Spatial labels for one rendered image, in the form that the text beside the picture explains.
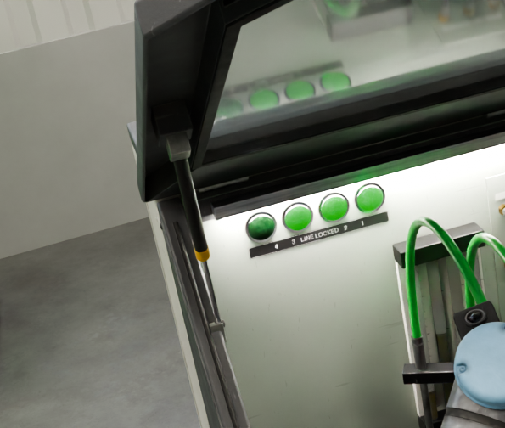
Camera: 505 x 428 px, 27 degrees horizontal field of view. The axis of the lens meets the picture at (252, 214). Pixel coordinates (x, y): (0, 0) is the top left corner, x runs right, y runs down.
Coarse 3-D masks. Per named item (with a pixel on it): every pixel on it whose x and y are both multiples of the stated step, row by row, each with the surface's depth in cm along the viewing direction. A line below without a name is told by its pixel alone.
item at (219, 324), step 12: (180, 168) 128; (180, 180) 130; (192, 180) 131; (192, 192) 132; (192, 204) 133; (192, 216) 135; (192, 228) 137; (204, 240) 139; (204, 252) 140; (204, 264) 143; (216, 312) 151; (216, 324) 153
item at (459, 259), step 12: (432, 228) 145; (408, 240) 158; (444, 240) 142; (408, 252) 160; (456, 252) 139; (408, 264) 162; (468, 264) 138; (408, 276) 164; (468, 276) 137; (408, 288) 165; (480, 288) 136; (408, 300) 167; (480, 300) 135; (420, 336) 170
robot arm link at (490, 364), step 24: (480, 336) 92; (504, 336) 91; (456, 360) 92; (480, 360) 91; (504, 360) 90; (456, 384) 95; (480, 384) 90; (504, 384) 90; (480, 408) 91; (504, 408) 91
